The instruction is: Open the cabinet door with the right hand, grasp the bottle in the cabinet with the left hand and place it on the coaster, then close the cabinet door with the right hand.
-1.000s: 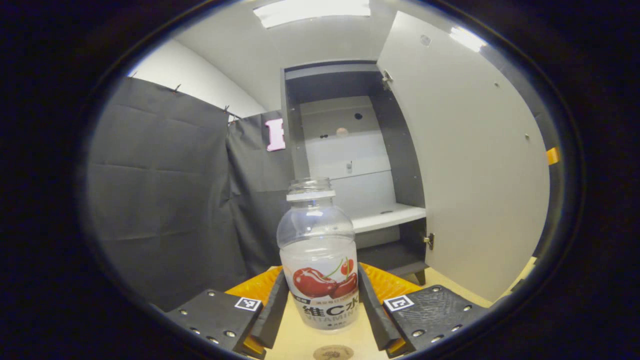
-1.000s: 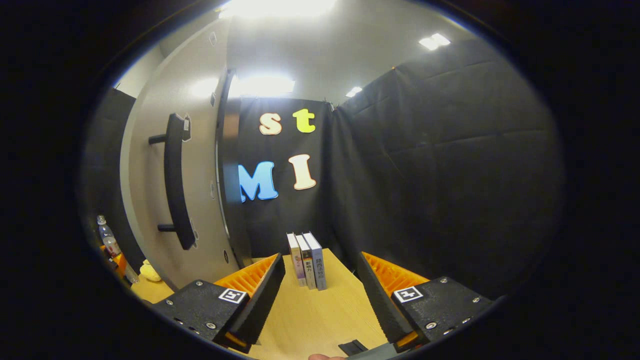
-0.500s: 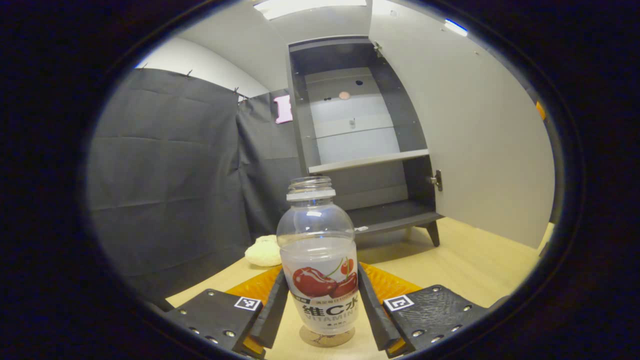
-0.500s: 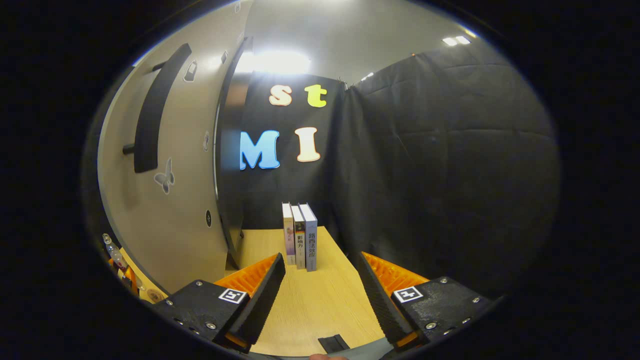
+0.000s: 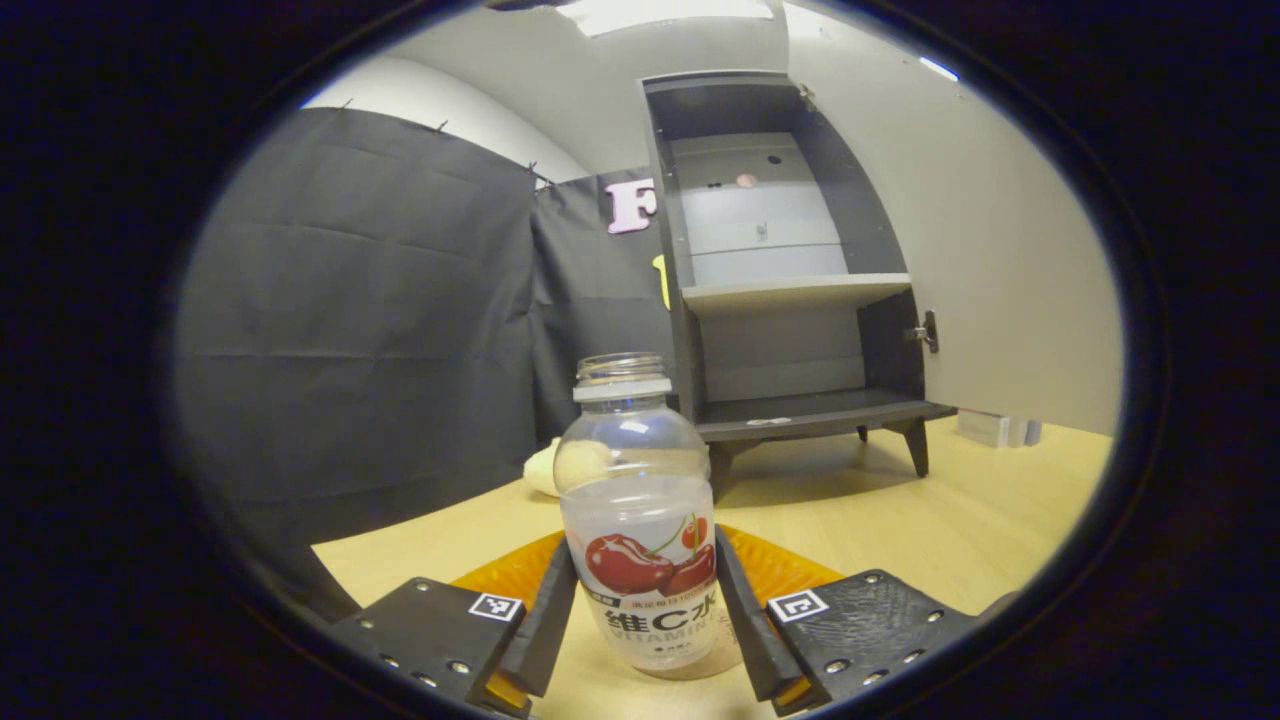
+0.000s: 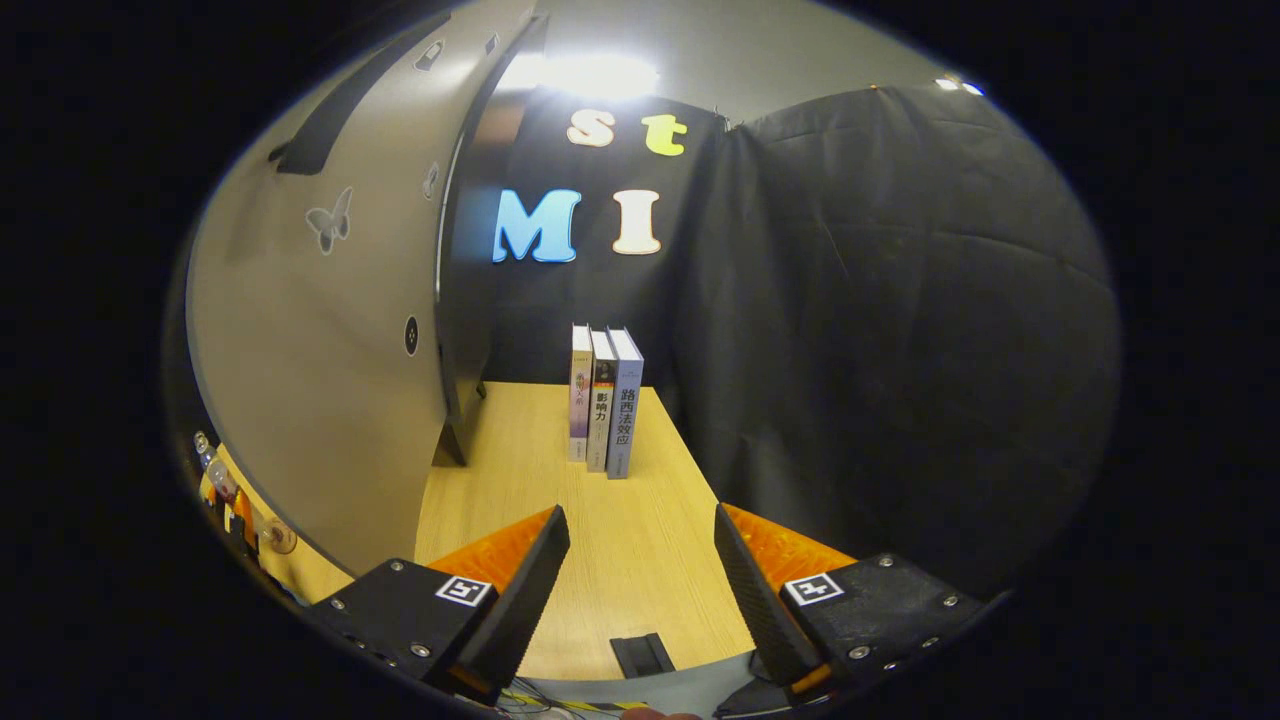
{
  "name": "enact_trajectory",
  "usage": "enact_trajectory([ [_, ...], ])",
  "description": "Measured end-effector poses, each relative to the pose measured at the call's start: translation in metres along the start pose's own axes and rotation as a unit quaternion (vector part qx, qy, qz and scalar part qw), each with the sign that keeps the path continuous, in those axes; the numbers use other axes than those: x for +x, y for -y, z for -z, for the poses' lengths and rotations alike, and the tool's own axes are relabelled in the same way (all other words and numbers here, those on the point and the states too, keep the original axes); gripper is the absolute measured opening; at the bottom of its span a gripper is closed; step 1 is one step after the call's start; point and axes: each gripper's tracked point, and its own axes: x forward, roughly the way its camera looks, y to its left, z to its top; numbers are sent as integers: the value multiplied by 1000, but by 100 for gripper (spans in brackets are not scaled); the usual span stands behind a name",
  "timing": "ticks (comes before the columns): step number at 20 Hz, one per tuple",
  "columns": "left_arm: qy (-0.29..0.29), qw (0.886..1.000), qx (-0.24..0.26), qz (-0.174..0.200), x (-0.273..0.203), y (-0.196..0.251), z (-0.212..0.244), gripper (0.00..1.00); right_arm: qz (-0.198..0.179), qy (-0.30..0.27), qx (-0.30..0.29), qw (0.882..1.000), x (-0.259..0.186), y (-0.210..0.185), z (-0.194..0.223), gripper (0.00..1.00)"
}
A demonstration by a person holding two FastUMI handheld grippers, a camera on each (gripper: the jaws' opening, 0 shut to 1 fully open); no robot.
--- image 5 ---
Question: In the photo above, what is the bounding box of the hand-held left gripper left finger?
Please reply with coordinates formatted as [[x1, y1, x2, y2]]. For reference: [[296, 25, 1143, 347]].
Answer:
[[330, 530, 579, 719]]

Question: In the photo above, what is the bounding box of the ceiling light panel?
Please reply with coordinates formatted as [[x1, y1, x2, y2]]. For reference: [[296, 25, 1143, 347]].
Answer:
[[555, 0, 777, 38]]

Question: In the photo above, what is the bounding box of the dark grey cabinet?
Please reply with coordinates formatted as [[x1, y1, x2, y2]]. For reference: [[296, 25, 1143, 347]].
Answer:
[[640, 70, 957, 501]]

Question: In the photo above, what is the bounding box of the beige cabinet door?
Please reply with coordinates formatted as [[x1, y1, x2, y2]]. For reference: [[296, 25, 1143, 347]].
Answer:
[[785, 0, 1123, 437]]

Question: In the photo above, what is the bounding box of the clear bottle red label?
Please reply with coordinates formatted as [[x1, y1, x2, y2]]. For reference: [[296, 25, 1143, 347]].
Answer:
[[553, 352, 743, 681]]

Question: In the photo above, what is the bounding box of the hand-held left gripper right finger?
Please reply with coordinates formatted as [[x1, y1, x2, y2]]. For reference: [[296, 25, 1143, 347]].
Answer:
[[713, 525, 986, 716]]

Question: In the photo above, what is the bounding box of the black backdrop cloth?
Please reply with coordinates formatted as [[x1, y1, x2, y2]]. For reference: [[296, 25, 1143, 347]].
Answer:
[[175, 105, 691, 621]]

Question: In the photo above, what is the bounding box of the pale yellow soft toy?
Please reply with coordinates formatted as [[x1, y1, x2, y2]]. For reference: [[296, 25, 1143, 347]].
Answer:
[[523, 438, 563, 498]]

